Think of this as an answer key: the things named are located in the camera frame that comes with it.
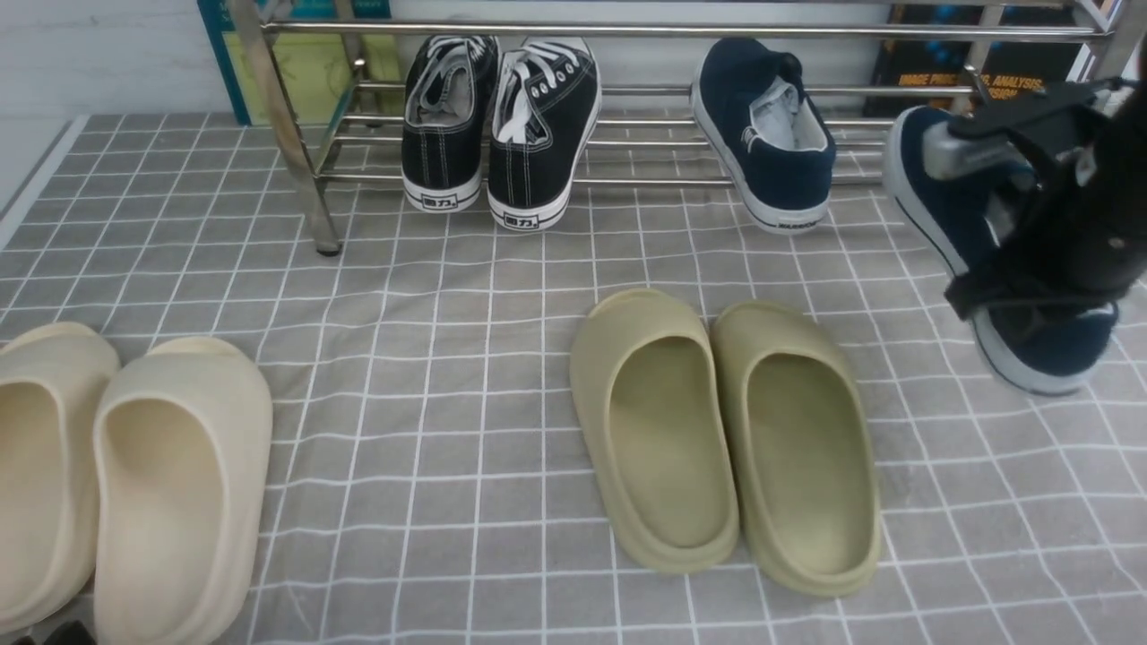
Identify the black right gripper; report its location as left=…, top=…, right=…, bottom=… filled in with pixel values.
left=944, top=160, right=1139, bottom=320

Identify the navy slip-on shoe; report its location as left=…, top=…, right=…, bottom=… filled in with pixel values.
left=690, top=38, right=837, bottom=236
left=884, top=107, right=1121, bottom=399

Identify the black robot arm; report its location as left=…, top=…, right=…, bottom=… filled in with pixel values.
left=923, top=77, right=1146, bottom=320

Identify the silver metal shoe rack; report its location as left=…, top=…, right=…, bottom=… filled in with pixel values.
left=227, top=1, right=1144, bottom=257

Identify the black image processing book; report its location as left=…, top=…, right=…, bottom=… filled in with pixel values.
left=863, top=3, right=1080, bottom=118

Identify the right olive foam slipper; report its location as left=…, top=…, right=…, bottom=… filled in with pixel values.
left=710, top=300, right=884, bottom=598

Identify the olive foam slipper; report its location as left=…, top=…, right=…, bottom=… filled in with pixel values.
left=569, top=288, right=740, bottom=574
left=710, top=300, right=884, bottom=598

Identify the left olive foam slipper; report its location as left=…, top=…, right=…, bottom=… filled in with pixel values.
left=569, top=288, right=740, bottom=574

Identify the right black canvas sneaker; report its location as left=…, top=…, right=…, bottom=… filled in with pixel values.
left=487, top=37, right=602, bottom=232

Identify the black canvas sneaker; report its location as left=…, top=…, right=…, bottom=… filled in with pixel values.
left=401, top=34, right=501, bottom=213
left=487, top=37, right=602, bottom=232

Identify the left black canvas sneaker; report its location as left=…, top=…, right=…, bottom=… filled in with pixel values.
left=401, top=34, right=501, bottom=213

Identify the grey checked tablecloth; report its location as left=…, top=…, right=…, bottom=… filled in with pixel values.
left=3, top=115, right=1144, bottom=644

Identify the teal and yellow book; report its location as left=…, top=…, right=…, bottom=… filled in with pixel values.
left=198, top=1, right=401, bottom=126

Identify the right cream foam slipper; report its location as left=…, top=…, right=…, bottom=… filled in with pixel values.
left=93, top=336, right=273, bottom=644

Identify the cream foam slipper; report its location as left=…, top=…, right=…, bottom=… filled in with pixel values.
left=1, top=323, right=120, bottom=634
left=93, top=336, right=273, bottom=644

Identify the left cream foam slipper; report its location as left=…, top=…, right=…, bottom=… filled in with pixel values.
left=1, top=323, right=120, bottom=634

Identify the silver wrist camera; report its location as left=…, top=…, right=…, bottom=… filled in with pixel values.
left=921, top=78, right=1134, bottom=182

